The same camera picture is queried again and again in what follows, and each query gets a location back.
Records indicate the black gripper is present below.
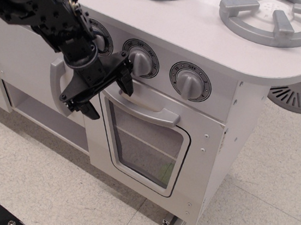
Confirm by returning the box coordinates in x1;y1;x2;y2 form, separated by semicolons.
59;51;134;120

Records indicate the grey oven door handle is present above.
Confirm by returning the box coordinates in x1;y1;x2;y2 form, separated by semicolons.
102;86;180;128

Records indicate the white oven door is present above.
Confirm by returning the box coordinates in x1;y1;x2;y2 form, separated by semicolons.
85;82;225;225

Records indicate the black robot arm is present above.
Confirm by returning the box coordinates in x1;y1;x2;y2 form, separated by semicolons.
0;0;134;120

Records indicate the middle grey stove knob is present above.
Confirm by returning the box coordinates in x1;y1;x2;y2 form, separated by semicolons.
123;39;160;79

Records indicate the grey stove knob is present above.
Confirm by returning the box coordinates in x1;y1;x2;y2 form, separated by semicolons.
90;19;113;57
170;62;212;102
123;39;160;79

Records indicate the left grey stove knob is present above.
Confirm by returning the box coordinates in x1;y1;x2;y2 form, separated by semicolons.
90;19;113;57

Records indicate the right grey stove knob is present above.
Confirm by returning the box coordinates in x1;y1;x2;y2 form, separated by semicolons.
170;62;212;102

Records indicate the white cabinet door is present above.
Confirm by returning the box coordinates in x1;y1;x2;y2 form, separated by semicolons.
0;19;63;112

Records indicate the green toy food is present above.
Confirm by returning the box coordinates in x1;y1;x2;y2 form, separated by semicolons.
158;163;174;185

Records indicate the white toy kitchen stove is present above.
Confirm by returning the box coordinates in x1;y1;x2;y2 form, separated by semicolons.
0;0;301;225

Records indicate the right grey burner grate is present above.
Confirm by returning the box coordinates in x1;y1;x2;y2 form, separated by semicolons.
219;0;301;48

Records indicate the grey cabinet door handle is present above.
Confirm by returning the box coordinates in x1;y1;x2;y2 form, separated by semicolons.
50;58;71;117

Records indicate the aluminium extrusion rail foot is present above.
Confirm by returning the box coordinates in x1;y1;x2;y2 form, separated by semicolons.
162;213;186;225

